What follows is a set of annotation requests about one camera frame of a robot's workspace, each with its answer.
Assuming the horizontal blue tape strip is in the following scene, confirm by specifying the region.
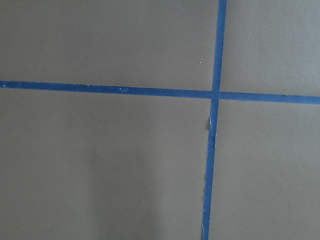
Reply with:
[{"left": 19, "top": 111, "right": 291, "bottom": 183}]
[{"left": 0, "top": 80, "right": 320, "bottom": 105}]

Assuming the vertical blue tape strip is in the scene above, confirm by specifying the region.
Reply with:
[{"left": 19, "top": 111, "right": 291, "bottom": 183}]
[{"left": 201, "top": 0, "right": 227, "bottom": 240}]

